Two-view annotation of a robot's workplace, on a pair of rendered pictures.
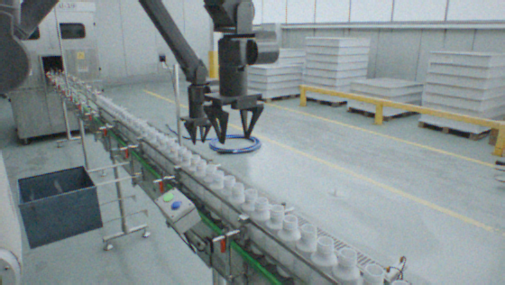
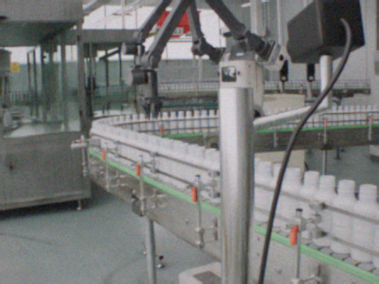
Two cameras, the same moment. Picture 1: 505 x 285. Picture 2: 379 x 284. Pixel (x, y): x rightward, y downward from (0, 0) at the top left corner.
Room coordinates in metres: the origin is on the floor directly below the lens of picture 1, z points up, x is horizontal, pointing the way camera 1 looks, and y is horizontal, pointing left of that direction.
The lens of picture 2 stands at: (2.90, 0.59, 1.39)
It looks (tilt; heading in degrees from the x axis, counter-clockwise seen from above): 8 degrees down; 188
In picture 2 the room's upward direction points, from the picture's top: 2 degrees counter-clockwise
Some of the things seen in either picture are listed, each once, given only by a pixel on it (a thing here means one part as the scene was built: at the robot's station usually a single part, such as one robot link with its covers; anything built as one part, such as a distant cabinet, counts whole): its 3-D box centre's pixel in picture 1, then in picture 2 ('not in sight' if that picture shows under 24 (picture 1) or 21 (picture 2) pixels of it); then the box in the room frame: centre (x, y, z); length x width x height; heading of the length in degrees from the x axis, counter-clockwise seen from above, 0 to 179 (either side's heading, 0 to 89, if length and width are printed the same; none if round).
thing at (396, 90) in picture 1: (384, 97); not in sight; (6.76, -2.79, 0.33); 1.25 x 1.03 x 0.66; 124
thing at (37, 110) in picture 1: (50, 69); not in sight; (5.59, 3.48, 1.05); 1.60 x 1.40 x 2.10; 36
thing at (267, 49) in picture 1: (248, 34); (133, 44); (0.68, 0.01, 1.60); 0.12 x 0.09 x 0.12; 128
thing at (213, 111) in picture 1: (226, 120); not in sight; (0.64, 0.05, 1.44); 0.07 x 0.07 x 0.09; 37
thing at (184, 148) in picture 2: (171, 158); (184, 166); (1.34, 0.36, 1.08); 0.06 x 0.06 x 0.17
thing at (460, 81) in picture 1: (467, 91); not in sight; (5.60, -3.80, 0.67); 1.24 x 1.03 x 1.35; 125
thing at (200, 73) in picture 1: (206, 82); (142, 70); (1.12, 0.16, 1.45); 0.12 x 0.09 x 0.12; 127
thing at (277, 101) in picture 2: not in sight; (260, 136); (-3.22, 0.79, 0.59); 1.10 x 0.62 x 1.18; 108
